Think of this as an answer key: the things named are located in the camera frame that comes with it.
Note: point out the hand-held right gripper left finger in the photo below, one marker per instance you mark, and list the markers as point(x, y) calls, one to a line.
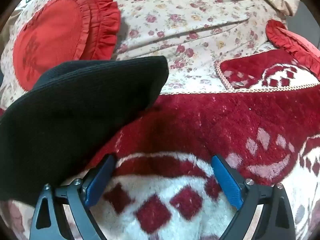
point(98, 180)

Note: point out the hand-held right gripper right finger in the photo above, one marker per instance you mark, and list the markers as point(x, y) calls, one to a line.
point(226, 180)

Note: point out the black pants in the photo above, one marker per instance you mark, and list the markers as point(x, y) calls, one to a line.
point(75, 110)

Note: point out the red white plush blanket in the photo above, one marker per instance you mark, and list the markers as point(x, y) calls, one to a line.
point(212, 120)

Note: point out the large red ruffled heart pillow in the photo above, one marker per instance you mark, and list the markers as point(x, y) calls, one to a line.
point(50, 35)

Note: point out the small red ruffled pillow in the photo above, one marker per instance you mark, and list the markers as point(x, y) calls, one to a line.
point(290, 40)

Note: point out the floral bed sheet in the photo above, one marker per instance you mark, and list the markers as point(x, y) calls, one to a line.
point(187, 17)

